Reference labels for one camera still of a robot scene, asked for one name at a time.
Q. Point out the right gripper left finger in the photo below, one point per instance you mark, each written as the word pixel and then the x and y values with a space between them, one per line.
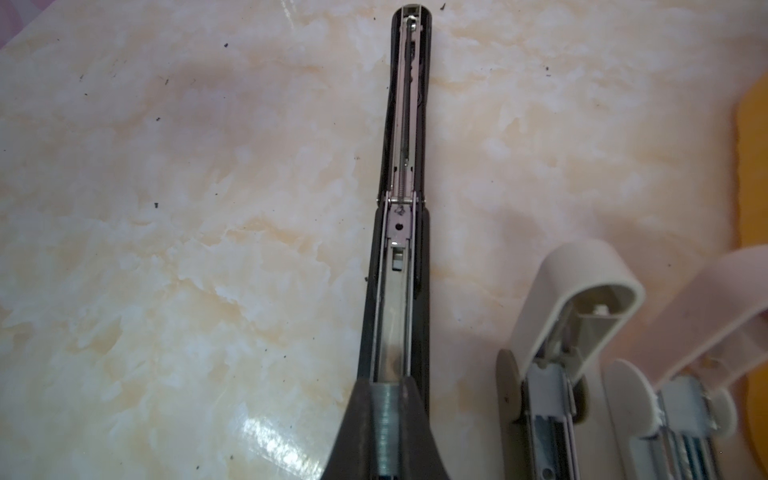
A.
pixel 353 453

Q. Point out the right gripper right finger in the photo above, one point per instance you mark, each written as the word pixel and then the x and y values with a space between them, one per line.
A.
pixel 419 458

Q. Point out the staple strip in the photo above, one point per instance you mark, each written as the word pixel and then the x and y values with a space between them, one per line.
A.
pixel 385 404

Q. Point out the black stapler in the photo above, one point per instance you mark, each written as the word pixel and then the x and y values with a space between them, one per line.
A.
pixel 395 340

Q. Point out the yellow plastic tray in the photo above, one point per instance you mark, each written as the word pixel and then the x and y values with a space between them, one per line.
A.
pixel 751 126

